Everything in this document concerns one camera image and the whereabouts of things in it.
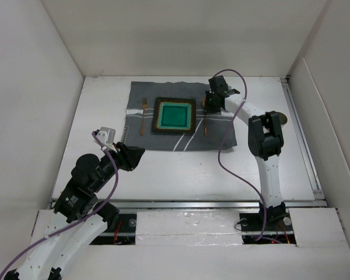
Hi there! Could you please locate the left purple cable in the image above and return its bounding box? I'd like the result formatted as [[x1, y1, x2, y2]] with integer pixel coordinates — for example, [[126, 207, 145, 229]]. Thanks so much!
[[0, 131, 120, 280]]

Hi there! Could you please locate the aluminium rail at table front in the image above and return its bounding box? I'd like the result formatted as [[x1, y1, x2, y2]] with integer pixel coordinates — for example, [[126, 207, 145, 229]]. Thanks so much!
[[48, 198, 327, 209]]

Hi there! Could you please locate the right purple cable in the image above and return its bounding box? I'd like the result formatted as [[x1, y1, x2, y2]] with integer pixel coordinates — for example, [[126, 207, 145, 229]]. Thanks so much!
[[217, 68, 277, 242]]

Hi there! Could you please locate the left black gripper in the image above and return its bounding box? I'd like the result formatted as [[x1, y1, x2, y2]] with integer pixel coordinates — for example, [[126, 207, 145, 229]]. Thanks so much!
[[92, 141, 145, 191]]

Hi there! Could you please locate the grey striped cloth napkin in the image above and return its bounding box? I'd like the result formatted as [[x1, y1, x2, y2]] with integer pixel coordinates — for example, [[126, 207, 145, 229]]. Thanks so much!
[[121, 81, 237, 152]]

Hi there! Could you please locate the copper spoon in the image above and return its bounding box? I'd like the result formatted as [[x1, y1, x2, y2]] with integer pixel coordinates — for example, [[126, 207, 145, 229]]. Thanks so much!
[[201, 97, 208, 136]]

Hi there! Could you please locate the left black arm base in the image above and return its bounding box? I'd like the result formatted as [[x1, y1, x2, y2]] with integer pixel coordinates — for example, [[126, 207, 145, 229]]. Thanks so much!
[[90, 203, 137, 246]]

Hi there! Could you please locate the copper fork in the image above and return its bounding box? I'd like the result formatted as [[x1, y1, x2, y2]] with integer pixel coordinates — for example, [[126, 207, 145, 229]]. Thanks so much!
[[140, 98, 148, 136]]

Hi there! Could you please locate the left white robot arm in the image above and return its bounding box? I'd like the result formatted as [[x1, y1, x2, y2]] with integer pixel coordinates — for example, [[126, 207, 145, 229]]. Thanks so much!
[[0, 142, 145, 279]]

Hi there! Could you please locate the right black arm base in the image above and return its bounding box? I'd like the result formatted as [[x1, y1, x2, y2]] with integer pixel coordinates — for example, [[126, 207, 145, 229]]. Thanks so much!
[[234, 202, 296, 244]]

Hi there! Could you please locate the purple cable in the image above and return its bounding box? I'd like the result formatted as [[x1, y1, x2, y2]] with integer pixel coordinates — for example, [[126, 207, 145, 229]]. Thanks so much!
[[0, 131, 120, 280], [217, 68, 277, 242]]

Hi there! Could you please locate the green square ceramic plate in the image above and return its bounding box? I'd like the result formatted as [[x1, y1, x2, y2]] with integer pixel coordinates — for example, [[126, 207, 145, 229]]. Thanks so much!
[[151, 97, 196, 134]]

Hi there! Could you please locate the metal cup with cork base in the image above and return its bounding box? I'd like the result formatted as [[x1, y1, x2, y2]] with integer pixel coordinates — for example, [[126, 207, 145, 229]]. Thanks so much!
[[278, 112, 288, 127]]

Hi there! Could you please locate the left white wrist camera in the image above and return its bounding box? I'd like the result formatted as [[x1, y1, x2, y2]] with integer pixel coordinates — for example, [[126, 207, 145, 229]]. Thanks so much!
[[96, 127, 116, 151]]

